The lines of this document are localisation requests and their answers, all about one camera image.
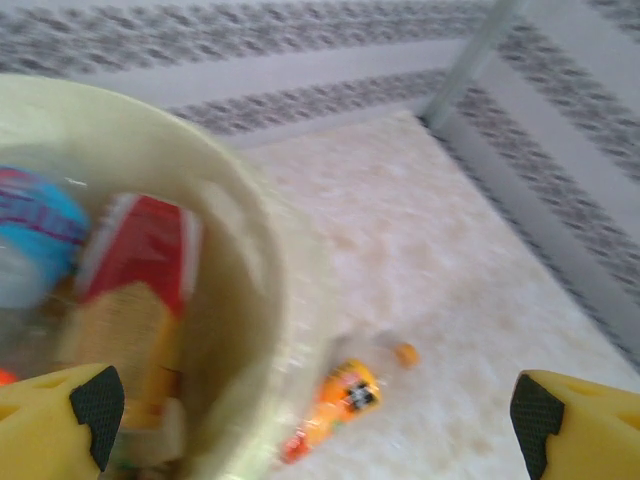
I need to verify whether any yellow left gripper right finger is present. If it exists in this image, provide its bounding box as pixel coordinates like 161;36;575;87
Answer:
509;368;640;480

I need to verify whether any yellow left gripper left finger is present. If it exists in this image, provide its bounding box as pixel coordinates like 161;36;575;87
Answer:
0;362;126;480

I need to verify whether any light blue label bottle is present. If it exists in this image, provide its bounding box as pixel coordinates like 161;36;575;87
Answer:
0;166;94;309

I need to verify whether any red and yellow carton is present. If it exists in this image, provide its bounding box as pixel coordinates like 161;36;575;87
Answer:
57;192;206;464

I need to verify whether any orange label bottle yellow cap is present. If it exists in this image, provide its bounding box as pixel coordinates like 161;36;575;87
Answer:
279;342;421;466

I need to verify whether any beige plastic bin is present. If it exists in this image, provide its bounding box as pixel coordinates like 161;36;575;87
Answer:
0;73;346;480

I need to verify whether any aluminium frame post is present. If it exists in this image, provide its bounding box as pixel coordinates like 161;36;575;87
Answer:
419;0;531;131

